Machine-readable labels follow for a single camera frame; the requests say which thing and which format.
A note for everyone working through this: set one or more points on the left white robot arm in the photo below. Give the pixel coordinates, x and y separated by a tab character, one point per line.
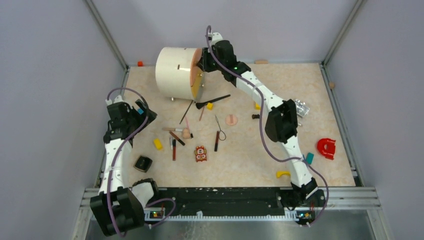
119	206

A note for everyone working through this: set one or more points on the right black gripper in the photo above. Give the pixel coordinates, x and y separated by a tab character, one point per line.
203	63

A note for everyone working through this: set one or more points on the black compact case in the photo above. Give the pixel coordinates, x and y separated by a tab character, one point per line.
143	163

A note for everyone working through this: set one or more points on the black hair loop tool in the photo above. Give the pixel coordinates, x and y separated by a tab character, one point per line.
221	134

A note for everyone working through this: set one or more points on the red horseshoe toy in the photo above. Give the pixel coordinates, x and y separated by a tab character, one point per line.
326	147

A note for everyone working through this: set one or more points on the dark red lip gloss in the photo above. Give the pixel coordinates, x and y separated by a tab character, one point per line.
217	138

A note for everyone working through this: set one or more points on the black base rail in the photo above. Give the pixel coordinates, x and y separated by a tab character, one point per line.
233	201

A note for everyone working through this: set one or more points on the beige makeup sponge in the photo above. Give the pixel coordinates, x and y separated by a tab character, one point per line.
186	134

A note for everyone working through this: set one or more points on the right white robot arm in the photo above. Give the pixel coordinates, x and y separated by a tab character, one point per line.
278	132

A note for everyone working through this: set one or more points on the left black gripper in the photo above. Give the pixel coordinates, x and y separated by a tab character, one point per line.
145	118

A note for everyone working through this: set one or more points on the pink round powder puff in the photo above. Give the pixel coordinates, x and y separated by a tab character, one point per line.
231	120

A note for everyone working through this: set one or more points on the teal block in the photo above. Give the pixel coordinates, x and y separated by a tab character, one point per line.
309	158

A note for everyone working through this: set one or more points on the wooden peg at wall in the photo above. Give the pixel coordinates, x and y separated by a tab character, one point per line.
261	62

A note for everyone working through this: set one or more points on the pink thin brush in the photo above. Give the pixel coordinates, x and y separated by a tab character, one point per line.
187	126

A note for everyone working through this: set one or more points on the clear plastic wrapper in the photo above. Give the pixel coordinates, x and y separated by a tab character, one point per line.
301	108

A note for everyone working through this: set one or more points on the cream round drawer organizer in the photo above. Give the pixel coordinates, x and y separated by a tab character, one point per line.
177	73

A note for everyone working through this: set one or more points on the red owl number toy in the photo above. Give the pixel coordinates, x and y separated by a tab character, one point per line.
200	153

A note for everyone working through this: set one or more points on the small yellow cube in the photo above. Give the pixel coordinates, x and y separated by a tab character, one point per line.
209	106

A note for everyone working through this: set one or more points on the small black figurine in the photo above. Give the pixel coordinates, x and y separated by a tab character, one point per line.
255	116

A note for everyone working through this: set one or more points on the yellow arch block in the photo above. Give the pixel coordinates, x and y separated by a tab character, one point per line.
279	174

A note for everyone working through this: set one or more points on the black makeup brush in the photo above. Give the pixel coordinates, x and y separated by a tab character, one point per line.
200	105

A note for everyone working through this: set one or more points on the thin black stick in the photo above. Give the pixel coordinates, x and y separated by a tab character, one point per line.
186	111

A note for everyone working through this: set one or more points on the brown lipstick tube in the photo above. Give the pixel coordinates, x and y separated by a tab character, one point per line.
177	138

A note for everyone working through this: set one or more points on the nude concealer tube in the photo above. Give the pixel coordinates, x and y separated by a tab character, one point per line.
172	129

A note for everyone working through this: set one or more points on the yellow wedge block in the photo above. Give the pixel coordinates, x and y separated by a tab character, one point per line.
157	144

